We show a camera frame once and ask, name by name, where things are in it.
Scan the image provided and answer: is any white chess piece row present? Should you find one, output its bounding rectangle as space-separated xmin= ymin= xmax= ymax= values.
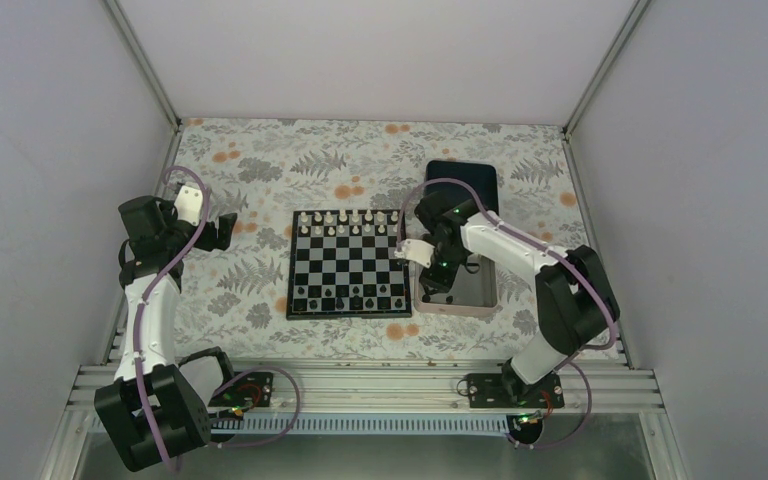
xmin=293 ymin=209 xmax=399 ymax=237

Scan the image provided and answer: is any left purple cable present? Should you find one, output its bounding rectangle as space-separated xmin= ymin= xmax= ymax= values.
xmin=132 ymin=165 xmax=213 ymax=476

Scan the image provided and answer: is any aluminium rail frame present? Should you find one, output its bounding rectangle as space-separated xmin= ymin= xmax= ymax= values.
xmin=65 ymin=357 xmax=665 ymax=415

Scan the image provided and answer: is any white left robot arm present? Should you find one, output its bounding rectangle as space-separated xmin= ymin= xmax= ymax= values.
xmin=94 ymin=187 xmax=239 ymax=472

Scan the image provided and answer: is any black chess piece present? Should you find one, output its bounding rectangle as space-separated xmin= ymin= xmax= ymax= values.
xmin=350 ymin=296 xmax=363 ymax=311

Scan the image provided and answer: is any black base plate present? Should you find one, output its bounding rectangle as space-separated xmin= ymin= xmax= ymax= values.
xmin=463 ymin=372 xmax=565 ymax=409
xmin=207 ymin=371 xmax=274 ymax=416

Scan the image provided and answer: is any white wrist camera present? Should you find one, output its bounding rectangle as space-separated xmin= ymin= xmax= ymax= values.
xmin=393 ymin=239 xmax=435 ymax=268
xmin=173 ymin=184 xmax=205 ymax=227

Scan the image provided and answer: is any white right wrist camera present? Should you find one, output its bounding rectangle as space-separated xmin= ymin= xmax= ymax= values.
xmin=393 ymin=239 xmax=435 ymax=268

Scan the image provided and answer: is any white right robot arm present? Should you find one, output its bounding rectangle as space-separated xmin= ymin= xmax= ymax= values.
xmin=396 ymin=192 xmax=620 ymax=407

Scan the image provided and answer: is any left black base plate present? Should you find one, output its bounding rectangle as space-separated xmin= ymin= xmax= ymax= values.
xmin=207 ymin=371 xmax=274 ymax=416

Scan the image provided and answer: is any black white chessboard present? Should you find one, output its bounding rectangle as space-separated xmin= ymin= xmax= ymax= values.
xmin=286 ymin=223 xmax=413 ymax=321

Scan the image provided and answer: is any metal tin tray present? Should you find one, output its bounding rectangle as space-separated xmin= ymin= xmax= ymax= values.
xmin=413 ymin=255 xmax=500 ymax=318

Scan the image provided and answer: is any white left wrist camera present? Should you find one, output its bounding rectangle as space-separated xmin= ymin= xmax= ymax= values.
xmin=173 ymin=184 xmax=205 ymax=227

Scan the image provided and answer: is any dark blue tin lid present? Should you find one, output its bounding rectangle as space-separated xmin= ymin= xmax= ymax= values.
xmin=423 ymin=160 xmax=500 ymax=214

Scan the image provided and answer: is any floral patterned table mat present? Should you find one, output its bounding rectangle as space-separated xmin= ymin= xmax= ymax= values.
xmin=174 ymin=118 xmax=587 ymax=362

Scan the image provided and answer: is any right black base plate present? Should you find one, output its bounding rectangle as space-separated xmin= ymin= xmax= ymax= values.
xmin=463 ymin=372 xmax=565 ymax=409

